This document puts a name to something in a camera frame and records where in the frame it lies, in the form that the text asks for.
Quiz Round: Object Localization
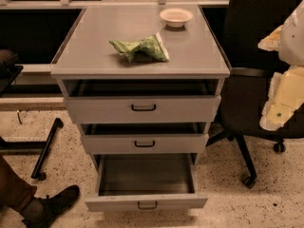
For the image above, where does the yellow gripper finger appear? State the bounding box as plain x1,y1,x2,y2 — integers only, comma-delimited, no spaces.
259,66,304,131
257,26,283,51

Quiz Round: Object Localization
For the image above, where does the grey bottom drawer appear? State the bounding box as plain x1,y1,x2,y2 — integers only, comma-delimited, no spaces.
85,154,207,212

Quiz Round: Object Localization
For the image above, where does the grey drawer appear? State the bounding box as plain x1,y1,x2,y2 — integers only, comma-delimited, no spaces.
63,79,220,124
85,154,207,212
81,123,208,154

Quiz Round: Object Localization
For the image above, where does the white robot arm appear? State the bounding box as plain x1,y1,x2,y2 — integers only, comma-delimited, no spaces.
257,0,304,131

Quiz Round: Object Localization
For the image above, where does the grey middle drawer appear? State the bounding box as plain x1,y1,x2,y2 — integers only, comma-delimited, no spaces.
81,123,208,154

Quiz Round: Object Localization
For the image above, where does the grey drawer cabinet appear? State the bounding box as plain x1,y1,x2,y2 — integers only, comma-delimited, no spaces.
52,5,229,162

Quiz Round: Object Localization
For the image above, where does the grey top drawer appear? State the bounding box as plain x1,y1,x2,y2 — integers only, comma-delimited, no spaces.
63,79,220,124

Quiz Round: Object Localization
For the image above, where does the black office chair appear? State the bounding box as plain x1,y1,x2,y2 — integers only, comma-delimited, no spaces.
203,0,304,187

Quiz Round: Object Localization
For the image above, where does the white bowl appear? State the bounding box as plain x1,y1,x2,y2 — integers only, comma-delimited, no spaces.
160,8,193,29

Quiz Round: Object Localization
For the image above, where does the green chip bag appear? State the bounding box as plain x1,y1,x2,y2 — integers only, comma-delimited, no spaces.
109,33,170,63

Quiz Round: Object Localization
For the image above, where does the black table leg base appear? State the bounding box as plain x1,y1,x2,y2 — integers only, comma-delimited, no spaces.
0,118,64,181

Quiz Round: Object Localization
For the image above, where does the black shoe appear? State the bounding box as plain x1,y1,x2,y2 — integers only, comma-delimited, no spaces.
20,185,80,228

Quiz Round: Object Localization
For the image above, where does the brown trouser leg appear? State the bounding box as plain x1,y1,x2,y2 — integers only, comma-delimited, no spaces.
0,156,37,212

